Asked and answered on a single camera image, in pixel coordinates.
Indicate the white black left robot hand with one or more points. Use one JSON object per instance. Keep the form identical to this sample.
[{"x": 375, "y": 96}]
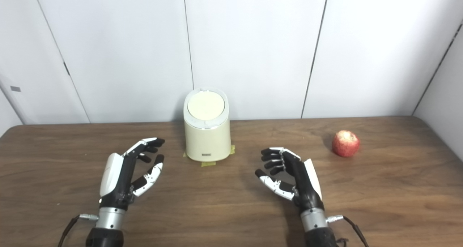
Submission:
[{"x": 110, "y": 173}]

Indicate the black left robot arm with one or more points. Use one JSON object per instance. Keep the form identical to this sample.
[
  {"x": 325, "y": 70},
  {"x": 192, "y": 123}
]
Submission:
[{"x": 108, "y": 221}]

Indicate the red apple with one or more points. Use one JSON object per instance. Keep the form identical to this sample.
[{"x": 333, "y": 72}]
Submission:
[{"x": 346, "y": 144}]

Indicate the cream round bin lid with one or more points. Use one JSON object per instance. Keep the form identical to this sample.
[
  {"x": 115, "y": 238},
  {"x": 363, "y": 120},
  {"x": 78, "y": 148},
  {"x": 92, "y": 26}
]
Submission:
[{"x": 206, "y": 105}]

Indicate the wide yellow tape piece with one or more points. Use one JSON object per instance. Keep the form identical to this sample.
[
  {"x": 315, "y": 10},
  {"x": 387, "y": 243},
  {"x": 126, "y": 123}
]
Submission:
[{"x": 208, "y": 164}]

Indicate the cream-colored bin body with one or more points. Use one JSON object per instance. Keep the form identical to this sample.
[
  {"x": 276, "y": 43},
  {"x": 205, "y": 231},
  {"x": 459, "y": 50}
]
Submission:
[{"x": 208, "y": 138}]

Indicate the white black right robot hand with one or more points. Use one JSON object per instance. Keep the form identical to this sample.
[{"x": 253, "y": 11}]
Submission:
[{"x": 307, "y": 185}]

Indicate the grey wall label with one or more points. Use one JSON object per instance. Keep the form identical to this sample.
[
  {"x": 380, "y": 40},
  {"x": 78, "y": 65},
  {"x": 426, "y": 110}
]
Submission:
[{"x": 15, "y": 88}]

